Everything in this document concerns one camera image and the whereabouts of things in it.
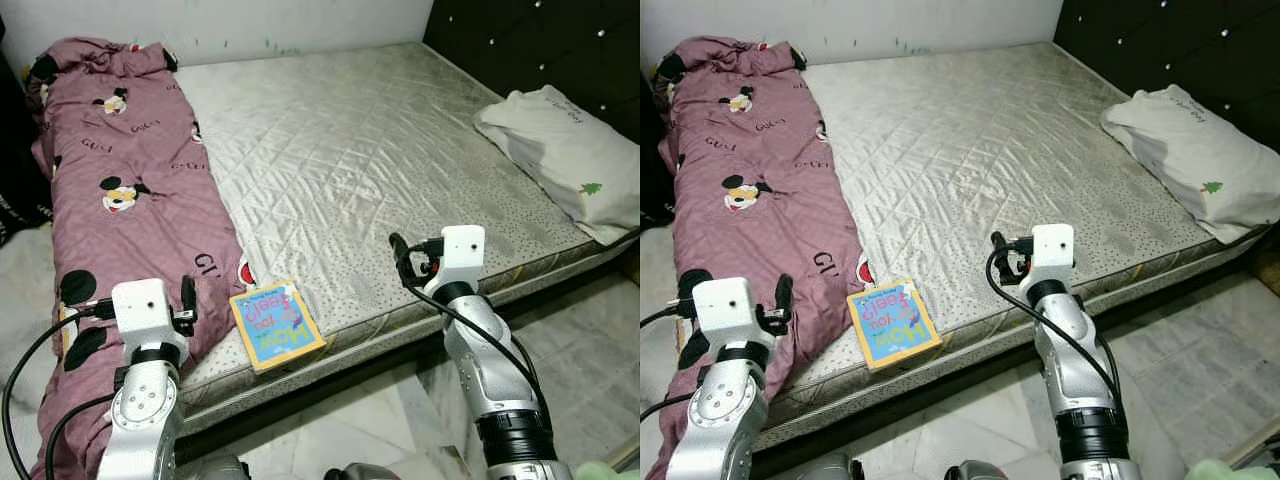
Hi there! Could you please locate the blue yellow picture book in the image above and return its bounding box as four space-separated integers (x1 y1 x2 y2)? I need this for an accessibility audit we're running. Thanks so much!
229 280 328 373
846 282 943 371

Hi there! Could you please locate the white pillow green tree print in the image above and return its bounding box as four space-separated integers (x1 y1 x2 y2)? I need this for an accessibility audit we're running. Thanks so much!
1100 85 1280 246
473 85 641 246

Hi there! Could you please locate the mauve cartoon print blanket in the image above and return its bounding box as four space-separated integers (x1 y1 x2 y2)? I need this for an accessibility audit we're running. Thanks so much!
25 38 256 480
650 38 881 480

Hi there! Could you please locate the white quilted mattress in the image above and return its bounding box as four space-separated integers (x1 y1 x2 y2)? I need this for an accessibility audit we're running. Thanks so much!
170 42 641 436
800 42 1266 426

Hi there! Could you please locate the silver left robot leg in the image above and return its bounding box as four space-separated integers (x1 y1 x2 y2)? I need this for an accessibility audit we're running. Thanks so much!
795 455 866 480
175 455 251 480

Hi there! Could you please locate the silver robot leg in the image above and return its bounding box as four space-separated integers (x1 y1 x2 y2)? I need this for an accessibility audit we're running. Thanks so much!
945 460 1011 480
175 455 251 480
322 462 401 480
795 455 866 480

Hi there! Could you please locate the silver right robot leg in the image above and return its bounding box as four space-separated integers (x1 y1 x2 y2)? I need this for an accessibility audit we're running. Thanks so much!
322 462 401 480
945 460 1011 480

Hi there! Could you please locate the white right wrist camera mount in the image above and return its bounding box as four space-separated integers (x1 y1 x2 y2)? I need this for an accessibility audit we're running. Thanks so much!
1032 223 1076 289
438 225 487 291

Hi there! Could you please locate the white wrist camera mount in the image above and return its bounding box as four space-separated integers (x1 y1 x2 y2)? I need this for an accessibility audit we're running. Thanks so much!
692 278 776 348
1032 223 1076 289
438 225 487 291
110 280 189 346

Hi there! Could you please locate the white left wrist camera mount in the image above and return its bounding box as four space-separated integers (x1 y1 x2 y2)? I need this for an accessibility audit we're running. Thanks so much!
692 278 776 348
110 280 189 346

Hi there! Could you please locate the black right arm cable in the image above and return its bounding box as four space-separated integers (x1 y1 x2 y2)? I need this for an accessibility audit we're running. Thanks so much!
985 240 1121 406
395 238 546 411

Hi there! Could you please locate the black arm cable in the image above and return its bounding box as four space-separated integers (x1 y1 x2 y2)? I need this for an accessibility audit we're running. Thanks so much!
42 392 118 480
640 295 696 331
395 238 546 411
2 298 113 480
985 240 1121 406
640 392 698 423

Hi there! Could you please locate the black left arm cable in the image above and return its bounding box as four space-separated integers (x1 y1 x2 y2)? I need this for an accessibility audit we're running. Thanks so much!
42 392 118 480
640 295 696 331
640 392 698 423
2 298 113 480

